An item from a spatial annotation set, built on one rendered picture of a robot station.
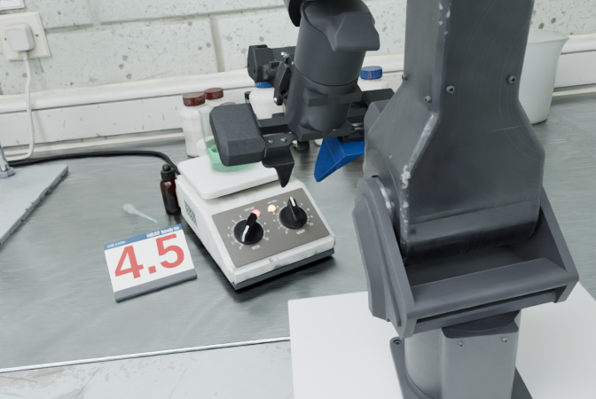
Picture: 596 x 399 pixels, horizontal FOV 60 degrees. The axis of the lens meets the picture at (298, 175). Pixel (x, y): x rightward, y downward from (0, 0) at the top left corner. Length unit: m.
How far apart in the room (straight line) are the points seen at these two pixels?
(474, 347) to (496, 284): 0.03
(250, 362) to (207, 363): 0.04
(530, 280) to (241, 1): 0.89
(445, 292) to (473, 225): 0.03
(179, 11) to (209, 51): 0.09
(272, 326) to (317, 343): 0.19
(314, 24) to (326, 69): 0.04
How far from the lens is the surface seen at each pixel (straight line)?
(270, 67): 0.49
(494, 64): 0.22
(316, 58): 0.41
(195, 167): 0.68
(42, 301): 0.66
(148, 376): 0.51
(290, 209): 0.59
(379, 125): 0.25
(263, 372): 0.48
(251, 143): 0.45
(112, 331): 0.57
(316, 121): 0.45
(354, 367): 0.33
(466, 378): 0.28
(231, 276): 0.57
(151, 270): 0.63
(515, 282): 0.26
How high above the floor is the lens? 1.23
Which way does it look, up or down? 24 degrees down
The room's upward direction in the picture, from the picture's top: 6 degrees counter-clockwise
